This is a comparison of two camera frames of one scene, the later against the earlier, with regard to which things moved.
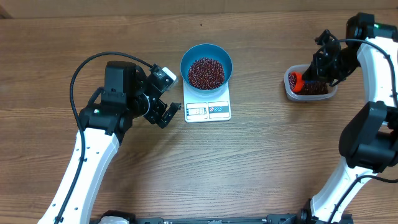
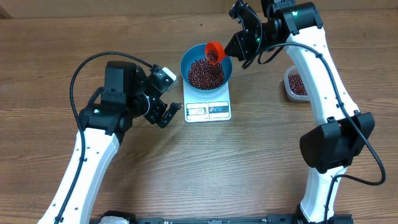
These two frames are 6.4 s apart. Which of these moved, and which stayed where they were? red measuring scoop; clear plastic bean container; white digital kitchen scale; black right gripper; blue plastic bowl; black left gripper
Moved: red measuring scoop; black right gripper
Stayed: black left gripper; blue plastic bowl; clear plastic bean container; white digital kitchen scale
